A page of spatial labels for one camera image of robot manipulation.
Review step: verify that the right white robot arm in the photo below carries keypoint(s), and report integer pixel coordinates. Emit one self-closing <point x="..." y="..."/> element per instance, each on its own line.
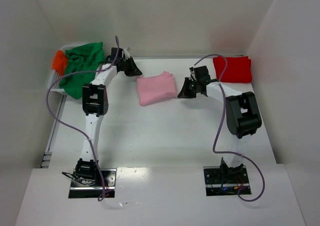
<point x="240" y="113"/>

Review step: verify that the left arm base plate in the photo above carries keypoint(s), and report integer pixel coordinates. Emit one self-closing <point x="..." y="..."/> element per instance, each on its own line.
<point x="86" y="187"/>

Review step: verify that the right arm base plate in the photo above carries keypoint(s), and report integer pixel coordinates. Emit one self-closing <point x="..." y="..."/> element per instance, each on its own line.
<point x="217" y="186"/>

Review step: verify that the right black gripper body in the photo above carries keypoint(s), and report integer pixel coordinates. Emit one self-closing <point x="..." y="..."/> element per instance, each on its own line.
<point x="191" y="86"/>

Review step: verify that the white plastic basket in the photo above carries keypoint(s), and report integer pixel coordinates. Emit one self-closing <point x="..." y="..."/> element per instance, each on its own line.
<point x="54" y="75"/>

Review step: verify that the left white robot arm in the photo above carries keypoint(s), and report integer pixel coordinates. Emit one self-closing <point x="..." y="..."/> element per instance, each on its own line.
<point x="95" y="106"/>

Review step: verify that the green t shirt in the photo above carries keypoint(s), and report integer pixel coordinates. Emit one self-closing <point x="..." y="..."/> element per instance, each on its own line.
<point x="82" y="63"/>

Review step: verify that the folded red t shirt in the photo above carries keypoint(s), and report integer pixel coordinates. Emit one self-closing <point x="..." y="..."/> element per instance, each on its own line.
<point x="238" y="69"/>

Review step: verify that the orange t shirt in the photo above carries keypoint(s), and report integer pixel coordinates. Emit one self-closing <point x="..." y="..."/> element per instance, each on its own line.
<point x="60" y="62"/>

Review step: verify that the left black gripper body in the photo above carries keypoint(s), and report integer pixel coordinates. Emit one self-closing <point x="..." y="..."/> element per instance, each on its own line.
<point x="127" y="65"/>

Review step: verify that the pink t shirt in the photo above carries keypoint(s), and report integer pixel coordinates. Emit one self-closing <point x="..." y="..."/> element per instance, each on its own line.
<point x="156" y="88"/>

